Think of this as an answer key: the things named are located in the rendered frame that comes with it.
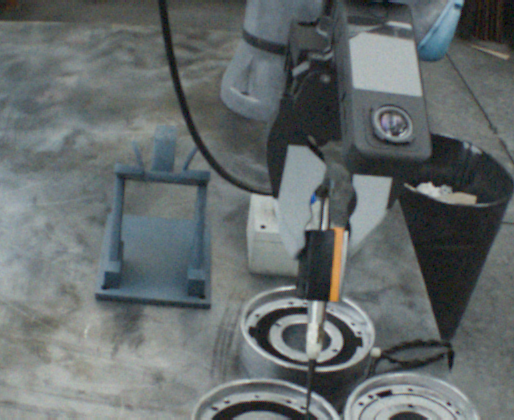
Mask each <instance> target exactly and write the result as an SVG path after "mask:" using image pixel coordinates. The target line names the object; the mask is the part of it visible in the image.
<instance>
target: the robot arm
mask: <svg viewBox="0 0 514 420"><path fill-rule="evenodd" d="M463 1H464V0H247V3H246V11H245V18H244V26H243V35H242V40H241V43H240V45H239V47H238V49H237V51H236V53H235V55H233V57H232V60H231V62H230V63H229V65H228V67H227V69H226V71H225V73H224V75H223V79H222V85H221V94H220V95H221V99H222V101H223V102H224V104H225V105H226V106H227V107H229V108H230V109H231V110H233V111H234V112H236V113H238V114H240V115H242V116H244V117H248V118H251V119H253V120H257V121H260V122H264V123H267V125H266V129H265V139H264V147H265V157H266V165H268V171H269V177H270V183H271V189H272V195H273V201H274V207H275V212H276V218H277V224H278V230H279V234H280V237H281V241H282V243H283V245H284V247H285V249H286V251H287V253H289V255H290V256H291V258H292V259H293V260H299V258H300V256H301V255H302V253H303V251H304V249H305V247H306V239H305V227H306V225H307V224H309V222H310V219H311V218H312V208H311V198H312V195H313V193H314V191H315V190H316V189H317V188H318V187H319V186H320V185H321V184H322V182H323V179H324V175H325V172H326V163H325V159H324V155H323V153H322V151H321V150H320V149H319V148H318V147H324V146H325V145H326V144H327V143H328V142H329V141H330V140H333V141H342V156H343V164H345V167H346V169H347V170H348V171H349V174H350V178H351V182H352V186H353V189H354V193H353V196H352V197H351V200H350V202H349V204H348V205H347V215H348V221H347V224H346V227H345V229H344V231H346V232H348V241H347V255H346V259H345V263H346V262H348V261H349V260H350V259H351V258H352V257H353V256H354V255H355V254H356V253H357V252H358V251H359V249H360V248H361V247H362V246H363V245H364V244H365V243H366V242H367V241H368V240H369V239H370V237H371V236H372V235H373V234H374V232H375V231H376V230H377V228H378V227H379V226H380V223H381V222H382V220H383V219H384V217H385V215H386V214H387V212H388V210H389V209H391V208H392V207H393V205H394V204H395V202H396V200H397V199H398V197H399V195H400V193H401V192H402V189H403V187H404V186H405V182H406V181H407V179H410V180H412V179H415V178H416V177H417V176H418V174H419V173H420V171H421V170H422V168H423V165H424V164H425V162H426V161H427V159H428V158H429V156H430V155H431V153H432V150H433V149H432V147H431V139H430V130H429V121H428V111H427V109H426V101H425V91H424V84H423V82H422V73H421V63H420V62H419V60H420V61H423V62H428V63H434V62H439V61H441V59H442V58H443V57H444V56H445V55H446V52H447V50H448V48H449V45H450V42H451V40H452V37H453V34H454V33H455V31H454V30H455V28H456V26H457V21H458V20H459V14H460V12H461V8H462V5H463ZM309 136H311V137H313V138H314V140H315V144H317V146H318V147H317V146H316V145H314V144H313V143H312V142H311V141H310V140H309Z"/></svg>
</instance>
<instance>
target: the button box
mask: <svg viewBox="0 0 514 420"><path fill-rule="evenodd" d="M311 208H312V218H311V219H310V222H309V224H307V225H306V227H305V230H307V229H318V223H319V209H320V198H318V201H317V203H315V204H314V205H312V206H311ZM246 235H248V254H249V272H250V273H255V274H267V275H281V276H294V277H297V276H298V274H297V273H298V261H299V260H293V259H292V258H291V256H290V255H289V253H287V251H286V249H285V247H284V245H283V243H282V241H281V237H280V234H279V230H278V224H277V218H276V212H275V207H274V201H273V197H272V196H262V195H257V194H252V199H251V206H250V213H249V221H248V228H246Z"/></svg>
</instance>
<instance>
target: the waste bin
mask: <svg viewBox="0 0 514 420"><path fill-rule="evenodd" d="M430 139H431V147H432V149H433V150H432V153H431V155H430V156H429V158H428V159H427V161H426V162H425V164H424V165H423V168H422V170H421V171H420V173H419V174H418V176H417V177H416V178H415V179H412V180H410V179H407V181H406V182H405V186H404V187H403V189H402V192H401V193H400V195H399V197H398V202H399V205H400V208H401V210H402V213H403V216H404V219H405V222H406V225H407V231H408V235H409V238H410V241H411V243H412V246H413V249H414V252H415V255H416V258H417V261H418V266H419V269H420V272H421V275H422V278H423V281H424V284H425V290H426V293H427V296H428V297H429V300H430V303H431V304H430V306H431V309H432V312H433V315H434V317H435V319H434V320H435V323H436V325H437V328H438V334H439V337H440V339H445V340H448V341H450V340H451V339H452V338H453V337H454V336H455V334H456V332H457V330H458V327H459V325H460V322H461V320H462V318H463V315H464V313H465V310H466V308H467V306H468V304H469V302H470V300H471V297H472V295H473V292H474V290H475V288H476V284H477V281H478V278H479V276H480V273H481V271H482V269H483V266H484V264H485V262H486V259H487V257H488V254H489V252H490V250H491V245H492V244H493V243H494V241H495V239H496V237H497V235H498V233H499V229H500V227H501V224H502V222H503V219H504V217H505V212H506V210H507V207H508V205H509V203H510V201H511V198H512V196H513V194H514V179H513V177H512V175H511V174H510V173H509V172H508V169H507V168H506V167H505V166H504V165H502V163H501V162H500V161H499V160H498V159H496V158H495V157H494V156H493V155H492V154H490V153H489V152H487V151H486V150H484V149H483V148H480V147H479V146H477V145H475V144H472V143H470V142H468V141H465V140H462V139H461V138H459V137H455V136H451V135H448V134H443V133H437V132H430ZM429 183H431V185H432V187H434V188H441V187H442V186H444V185H445V186H446V187H450V188H452V193H453V194H454V193H463V194H467V195H472V196H475V197H476V200H475V203H474V204H464V203H456V202H451V201H446V200H443V199H439V198H436V197H433V196H430V195H428V194H425V193H422V192H420V191H418V190H415V189H417V188H418V187H419V186H420V185H421V184H425V185H427V184H429Z"/></svg>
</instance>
